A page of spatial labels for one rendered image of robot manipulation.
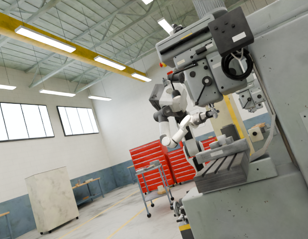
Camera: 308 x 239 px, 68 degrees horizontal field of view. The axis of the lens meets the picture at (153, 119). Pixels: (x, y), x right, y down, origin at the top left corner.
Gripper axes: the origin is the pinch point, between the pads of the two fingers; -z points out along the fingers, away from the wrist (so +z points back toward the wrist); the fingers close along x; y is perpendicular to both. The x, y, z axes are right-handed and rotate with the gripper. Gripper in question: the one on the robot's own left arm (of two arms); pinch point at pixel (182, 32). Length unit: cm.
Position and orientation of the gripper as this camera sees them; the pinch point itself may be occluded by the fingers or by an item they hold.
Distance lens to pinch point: 195.3
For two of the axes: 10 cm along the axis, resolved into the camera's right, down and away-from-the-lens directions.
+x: -9.5, 3.2, 0.1
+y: -3.0, -8.7, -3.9
